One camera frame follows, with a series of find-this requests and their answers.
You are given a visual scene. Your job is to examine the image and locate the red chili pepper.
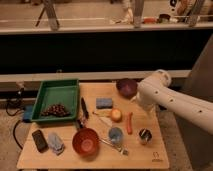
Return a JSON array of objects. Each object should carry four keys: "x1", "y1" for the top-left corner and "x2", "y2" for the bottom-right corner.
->
[{"x1": 126, "y1": 112, "x2": 133, "y2": 135}]

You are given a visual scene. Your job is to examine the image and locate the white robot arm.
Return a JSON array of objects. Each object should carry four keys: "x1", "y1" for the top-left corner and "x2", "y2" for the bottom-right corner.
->
[{"x1": 136, "y1": 69, "x2": 213, "y2": 135}]

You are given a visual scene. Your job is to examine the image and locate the blue sponge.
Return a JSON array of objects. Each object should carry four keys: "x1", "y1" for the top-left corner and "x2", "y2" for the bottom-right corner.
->
[{"x1": 96, "y1": 98, "x2": 113, "y2": 109}]

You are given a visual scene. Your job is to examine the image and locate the purple bowl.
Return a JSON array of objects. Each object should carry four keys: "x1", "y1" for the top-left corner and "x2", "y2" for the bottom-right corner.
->
[{"x1": 116, "y1": 78, "x2": 137, "y2": 98}]

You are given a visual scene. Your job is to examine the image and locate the yellow round fruit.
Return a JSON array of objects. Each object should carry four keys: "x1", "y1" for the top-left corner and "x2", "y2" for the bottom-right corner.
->
[{"x1": 110, "y1": 109, "x2": 122, "y2": 122}]

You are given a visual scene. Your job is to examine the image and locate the wooden spatula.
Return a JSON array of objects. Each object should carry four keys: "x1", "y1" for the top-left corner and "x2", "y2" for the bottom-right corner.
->
[{"x1": 92, "y1": 111, "x2": 113, "y2": 127}]

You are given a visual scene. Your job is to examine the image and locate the green plastic tray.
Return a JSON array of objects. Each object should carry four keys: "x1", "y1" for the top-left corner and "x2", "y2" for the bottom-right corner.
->
[{"x1": 31, "y1": 79, "x2": 80, "y2": 124}]

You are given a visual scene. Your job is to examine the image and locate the light blue cup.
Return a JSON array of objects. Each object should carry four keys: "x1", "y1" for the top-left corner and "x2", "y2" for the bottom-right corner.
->
[{"x1": 108, "y1": 127, "x2": 123, "y2": 145}]

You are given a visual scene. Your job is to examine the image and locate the orange-red bowl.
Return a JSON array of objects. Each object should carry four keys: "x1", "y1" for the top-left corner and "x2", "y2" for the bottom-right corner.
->
[{"x1": 72, "y1": 128, "x2": 99, "y2": 157}]

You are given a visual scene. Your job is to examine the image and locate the small metal cup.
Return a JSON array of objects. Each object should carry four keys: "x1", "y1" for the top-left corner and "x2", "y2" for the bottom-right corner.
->
[{"x1": 139, "y1": 129, "x2": 152, "y2": 145}]

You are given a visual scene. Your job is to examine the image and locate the metal spoon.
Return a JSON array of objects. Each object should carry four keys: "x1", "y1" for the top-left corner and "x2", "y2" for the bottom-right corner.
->
[{"x1": 99, "y1": 139, "x2": 129, "y2": 155}]

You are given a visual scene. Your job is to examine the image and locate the crumpled blue cloth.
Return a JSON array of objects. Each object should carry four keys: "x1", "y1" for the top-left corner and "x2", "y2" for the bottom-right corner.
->
[{"x1": 48, "y1": 132, "x2": 65, "y2": 155}]

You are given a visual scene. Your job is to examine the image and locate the blue power box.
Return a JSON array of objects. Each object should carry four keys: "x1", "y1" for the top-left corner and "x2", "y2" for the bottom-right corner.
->
[{"x1": 22, "y1": 105, "x2": 33, "y2": 123}]

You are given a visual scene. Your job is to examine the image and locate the black rectangular phone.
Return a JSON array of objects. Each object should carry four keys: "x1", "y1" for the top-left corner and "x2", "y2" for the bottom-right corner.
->
[{"x1": 32, "y1": 130, "x2": 48, "y2": 153}]

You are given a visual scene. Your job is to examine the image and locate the black cable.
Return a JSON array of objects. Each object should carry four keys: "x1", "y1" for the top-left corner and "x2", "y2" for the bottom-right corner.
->
[{"x1": 5, "y1": 88, "x2": 25, "y2": 150}]

